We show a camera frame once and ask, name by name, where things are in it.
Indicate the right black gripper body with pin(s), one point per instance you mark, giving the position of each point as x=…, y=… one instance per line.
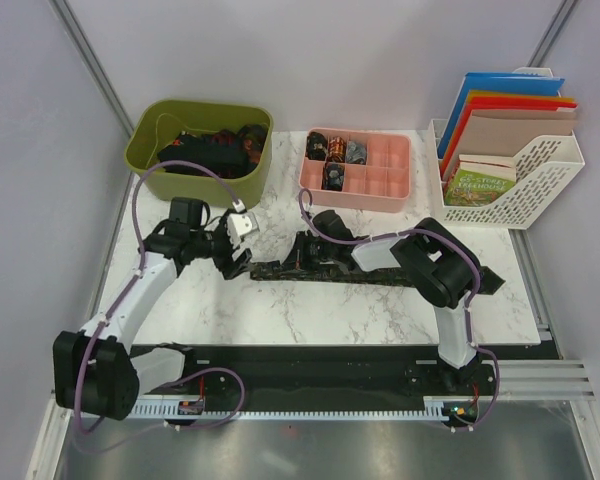
x=311, y=251

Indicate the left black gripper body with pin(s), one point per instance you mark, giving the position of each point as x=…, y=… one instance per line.
x=216, y=245

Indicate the dark green leaf-patterned tie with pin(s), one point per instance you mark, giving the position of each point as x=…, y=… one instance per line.
x=328, y=273

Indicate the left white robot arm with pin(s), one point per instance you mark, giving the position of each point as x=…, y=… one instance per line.
x=94, y=370

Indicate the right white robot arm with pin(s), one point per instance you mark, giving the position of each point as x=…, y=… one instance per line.
x=444, y=272

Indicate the pile of dark ties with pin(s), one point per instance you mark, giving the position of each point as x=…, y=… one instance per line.
x=230, y=155

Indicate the rolled dark blue tie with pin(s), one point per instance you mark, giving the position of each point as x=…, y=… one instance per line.
x=333, y=177

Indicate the pink compartment organizer tray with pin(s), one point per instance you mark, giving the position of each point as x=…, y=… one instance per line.
x=383, y=184

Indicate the rolled dark patterned tie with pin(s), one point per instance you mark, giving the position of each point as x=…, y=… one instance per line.
x=316, y=146

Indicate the olive green plastic bin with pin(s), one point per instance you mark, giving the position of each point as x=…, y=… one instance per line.
x=164, y=120

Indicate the rolled grey tie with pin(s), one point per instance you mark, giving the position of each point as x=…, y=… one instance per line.
x=356, y=153

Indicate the rolled red orange tie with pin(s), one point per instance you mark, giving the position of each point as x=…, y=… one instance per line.
x=337, y=149

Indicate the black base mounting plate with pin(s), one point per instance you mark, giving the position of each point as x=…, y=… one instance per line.
x=323, y=378

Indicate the green treehouse book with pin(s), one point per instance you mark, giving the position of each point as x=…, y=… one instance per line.
x=479, y=180

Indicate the beige folder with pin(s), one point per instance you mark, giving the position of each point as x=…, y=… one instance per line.
x=503, y=132

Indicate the red folder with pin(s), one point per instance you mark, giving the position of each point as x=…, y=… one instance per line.
x=501, y=125

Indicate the orange folder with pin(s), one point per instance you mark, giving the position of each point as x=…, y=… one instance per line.
x=485, y=100

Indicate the blue folder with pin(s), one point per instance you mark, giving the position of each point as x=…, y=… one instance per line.
x=499, y=82

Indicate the white perforated file holder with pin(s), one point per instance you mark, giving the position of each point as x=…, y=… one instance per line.
x=544, y=168

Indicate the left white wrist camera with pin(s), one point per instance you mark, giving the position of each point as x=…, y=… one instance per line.
x=241, y=225

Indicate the white slotted cable duct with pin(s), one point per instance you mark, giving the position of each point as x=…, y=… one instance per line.
x=183, y=409

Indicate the aluminium frame rail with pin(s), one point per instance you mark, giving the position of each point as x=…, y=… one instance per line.
x=513, y=379

